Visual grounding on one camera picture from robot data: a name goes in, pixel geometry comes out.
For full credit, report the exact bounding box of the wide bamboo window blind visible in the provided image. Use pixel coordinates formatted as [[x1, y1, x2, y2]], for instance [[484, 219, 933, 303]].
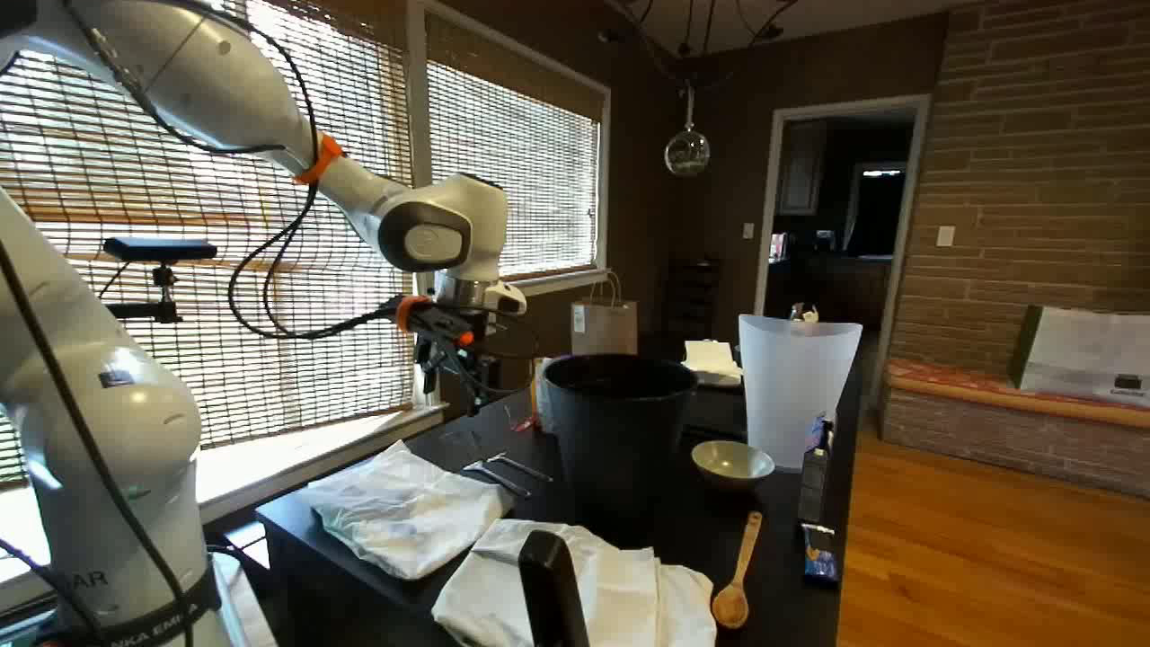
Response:
[[0, 0, 417, 486]]

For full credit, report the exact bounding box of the white door frame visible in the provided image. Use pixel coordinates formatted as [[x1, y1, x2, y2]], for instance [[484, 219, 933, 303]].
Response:
[[753, 95, 933, 424]]

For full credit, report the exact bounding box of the hanging glass globe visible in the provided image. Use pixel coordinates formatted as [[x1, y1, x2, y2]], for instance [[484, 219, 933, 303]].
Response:
[[663, 84, 714, 178]]

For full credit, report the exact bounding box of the paper bag with handle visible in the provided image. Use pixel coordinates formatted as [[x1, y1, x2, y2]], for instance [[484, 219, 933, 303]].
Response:
[[567, 268, 642, 359]]

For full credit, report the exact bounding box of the black wooden chair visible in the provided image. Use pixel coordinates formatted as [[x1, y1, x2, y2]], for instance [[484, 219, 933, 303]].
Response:
[[517, 528, 592, 647]]

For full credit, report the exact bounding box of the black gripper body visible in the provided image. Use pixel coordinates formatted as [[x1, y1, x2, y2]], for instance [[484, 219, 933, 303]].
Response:
[[413, 299, 507, 371]]

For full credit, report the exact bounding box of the wooden spoon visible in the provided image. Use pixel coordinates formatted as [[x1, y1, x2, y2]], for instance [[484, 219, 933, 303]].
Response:
[[709, 506, 767, 631]]

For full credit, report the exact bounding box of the dark pump bottle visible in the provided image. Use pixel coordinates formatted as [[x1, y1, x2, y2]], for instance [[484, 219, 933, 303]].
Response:
[[797, 412, 836, 526]]

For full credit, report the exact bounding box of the black remote with blue label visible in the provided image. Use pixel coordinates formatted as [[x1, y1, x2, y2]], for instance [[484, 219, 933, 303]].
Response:
[[797, 518, 846, 591]]

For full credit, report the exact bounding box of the black stereo camera on stand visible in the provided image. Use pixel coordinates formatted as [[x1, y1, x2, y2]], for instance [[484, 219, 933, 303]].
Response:
[[100, 234, 222, 328]]

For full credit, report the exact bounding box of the white cloth towel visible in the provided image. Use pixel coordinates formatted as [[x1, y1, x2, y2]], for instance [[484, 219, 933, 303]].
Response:
[[428, 515, 720, 647], [298, 440, 514, 585]]

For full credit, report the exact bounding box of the black plastic basin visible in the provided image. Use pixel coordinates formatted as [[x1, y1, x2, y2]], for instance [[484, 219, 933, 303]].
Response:
[[540, 351, 701, 533]]

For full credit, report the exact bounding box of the white cushion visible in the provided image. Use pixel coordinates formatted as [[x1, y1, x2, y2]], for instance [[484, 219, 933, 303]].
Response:
[[1011, 303, 1150, 411]]

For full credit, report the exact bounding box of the brick hearth bench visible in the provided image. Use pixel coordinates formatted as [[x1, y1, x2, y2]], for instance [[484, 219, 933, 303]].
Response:
[[876, 357, 1150, 501]]

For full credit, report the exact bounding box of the white translucent plastic bin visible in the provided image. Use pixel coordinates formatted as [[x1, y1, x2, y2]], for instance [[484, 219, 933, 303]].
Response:
[[732, 311, 865, 473]]

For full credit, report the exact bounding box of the stack of white napkins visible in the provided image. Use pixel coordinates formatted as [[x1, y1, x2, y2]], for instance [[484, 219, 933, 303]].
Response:
[[681, 337, 748, 387]]

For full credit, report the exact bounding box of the narrow bamboo window blind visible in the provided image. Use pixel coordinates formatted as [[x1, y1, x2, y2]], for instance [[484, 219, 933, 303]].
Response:
[[428, 59, 606, 281]]

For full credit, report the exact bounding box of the metal spatula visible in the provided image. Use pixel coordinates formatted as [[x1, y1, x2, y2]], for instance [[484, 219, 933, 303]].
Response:
[[482, 448, 562, 490], [460, 460, 534, 501]]

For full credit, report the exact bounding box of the grey ceramic bowl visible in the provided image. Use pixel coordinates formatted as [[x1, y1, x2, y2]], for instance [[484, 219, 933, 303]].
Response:
[[687, 440, 781, 490]]

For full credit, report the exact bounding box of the orange cable clip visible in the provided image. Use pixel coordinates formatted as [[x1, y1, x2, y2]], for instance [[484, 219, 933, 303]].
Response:
[[392, 295, 437, 335], [295, 133, 352, 192]]

